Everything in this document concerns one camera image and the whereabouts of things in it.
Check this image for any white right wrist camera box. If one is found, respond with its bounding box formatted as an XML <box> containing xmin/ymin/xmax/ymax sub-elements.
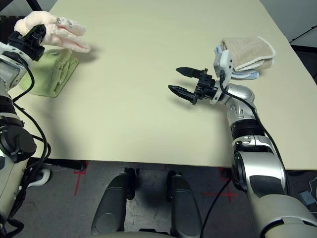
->
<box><xmin>213</xmin><ymin>49</ymin><xmax>234</xmax><ymax>87</ymax></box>

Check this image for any green folded towel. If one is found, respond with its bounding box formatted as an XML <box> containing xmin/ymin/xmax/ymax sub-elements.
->
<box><xmin>18</xmin><ymin>48</ymin><xmax>80</xmax><ymax>98</ymax></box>

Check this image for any dark grey robot leg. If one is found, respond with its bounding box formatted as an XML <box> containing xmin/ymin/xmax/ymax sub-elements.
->
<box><xmin>91</xmin><ymin>168</ymin><xmax>137</xmax><ymax>237</ymax></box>
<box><xmin>165</xmin><ymin>170</ymin><xmax>203</xmax><ymax>238</ymax></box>

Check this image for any red floor tape cross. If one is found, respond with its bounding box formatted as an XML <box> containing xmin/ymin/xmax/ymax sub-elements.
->
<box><xmin>200</xmin><ymin>168</ymin><xmax>238</xmax><ymax>203</ymax></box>
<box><xmin>73</xmin><ymin>161</ymin><xmax>89</xmax><ymax>197</ymax></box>

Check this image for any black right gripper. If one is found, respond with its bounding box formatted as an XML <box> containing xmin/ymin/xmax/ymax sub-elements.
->
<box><xmin>168</xmin><ymin>66</ymin><xmax>219</xmax><ymax>106</ymax></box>

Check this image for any dark grey robot right leg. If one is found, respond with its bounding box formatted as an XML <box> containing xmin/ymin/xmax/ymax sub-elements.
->
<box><xmin>165</xmin><ymin>170</ymin><xmax>203</xmax><ymax>238</ymax></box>

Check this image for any dark grey robot left leg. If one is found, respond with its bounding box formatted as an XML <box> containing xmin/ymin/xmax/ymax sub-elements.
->
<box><xmin>91</xmin><ymin>168</ymin><xmax>137</xmax><ymax>237</ymax></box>

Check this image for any white floor cable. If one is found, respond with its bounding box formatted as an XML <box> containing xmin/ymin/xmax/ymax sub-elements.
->
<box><xmin>27</xmin><ymin>168</ymin><xmax>52</xmax><ymax>187</ymax></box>

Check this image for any black tripod bar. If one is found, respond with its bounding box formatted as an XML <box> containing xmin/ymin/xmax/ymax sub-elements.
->
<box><xmin>289</xmin><ymin>24</ymin><xmax>317</xmax><ymax>43</ymax></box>

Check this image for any pink fluffy towel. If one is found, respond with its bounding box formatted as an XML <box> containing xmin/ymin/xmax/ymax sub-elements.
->
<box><xmin>14</xmin><ymin>10</ymin><xmax>91</xmax><ymax>54</ymax></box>

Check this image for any beige folded towel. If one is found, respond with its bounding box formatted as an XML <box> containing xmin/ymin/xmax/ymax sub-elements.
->
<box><xmin>221</xmin><ymin>36</ymin><xmax>277</xmax><ymax>72</ymax></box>

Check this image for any light blue folded towel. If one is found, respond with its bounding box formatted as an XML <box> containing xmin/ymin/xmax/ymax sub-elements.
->
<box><xmin>213</xmin><ymin>44</ymin><xmax>260</xmax><ymax>81</ymax></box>

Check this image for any blue grey floor box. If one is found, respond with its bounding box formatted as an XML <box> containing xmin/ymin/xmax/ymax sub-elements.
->
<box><xmin>298</xmin><ymin>190</ymin><xmax>315</xmax><ymax>205</ymax></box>

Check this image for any grey robot torso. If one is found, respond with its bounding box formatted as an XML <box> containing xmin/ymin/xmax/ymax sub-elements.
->
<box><xmin>88</xmin><ymin>229</ymin><xmax>174</xmax><ymax>238</ymax></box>

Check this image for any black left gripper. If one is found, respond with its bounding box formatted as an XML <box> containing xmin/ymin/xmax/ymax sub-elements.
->
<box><xmin>7</xmin><ymin>24</ymin><xmax>48</xmax><ymax>62</ymax></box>

